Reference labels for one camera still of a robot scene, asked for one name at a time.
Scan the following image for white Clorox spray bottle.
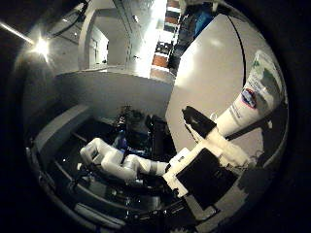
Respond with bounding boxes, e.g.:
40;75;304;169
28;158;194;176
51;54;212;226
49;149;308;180
215;50;288;139

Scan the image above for blue plastic bottle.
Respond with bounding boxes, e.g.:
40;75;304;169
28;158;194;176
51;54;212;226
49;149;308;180
113;129;129;150

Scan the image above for shelf unit with brown boxes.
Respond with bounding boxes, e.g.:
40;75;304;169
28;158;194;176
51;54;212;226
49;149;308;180
150;0;183;76

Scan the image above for bright lamp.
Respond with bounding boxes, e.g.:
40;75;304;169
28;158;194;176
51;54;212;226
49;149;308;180
32;37;53;61

